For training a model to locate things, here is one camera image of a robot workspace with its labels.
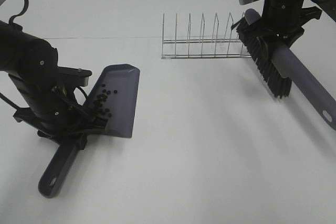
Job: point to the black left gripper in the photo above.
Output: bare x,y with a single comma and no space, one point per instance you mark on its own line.
55,112

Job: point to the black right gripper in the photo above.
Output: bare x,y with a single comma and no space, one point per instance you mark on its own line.
281,18

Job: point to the pile of coffee beans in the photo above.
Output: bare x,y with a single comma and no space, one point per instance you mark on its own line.
102,104

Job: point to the purple plastic dustpan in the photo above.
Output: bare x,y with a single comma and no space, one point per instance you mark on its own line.
124,78

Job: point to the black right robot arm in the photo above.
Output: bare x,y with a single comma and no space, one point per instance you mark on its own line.
282,20

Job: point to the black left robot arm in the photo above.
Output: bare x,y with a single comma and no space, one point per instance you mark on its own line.
30,58

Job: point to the metal wire dish rack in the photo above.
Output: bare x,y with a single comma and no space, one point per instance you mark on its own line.
181,39

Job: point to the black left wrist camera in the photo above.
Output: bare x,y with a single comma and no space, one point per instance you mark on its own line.
74,77

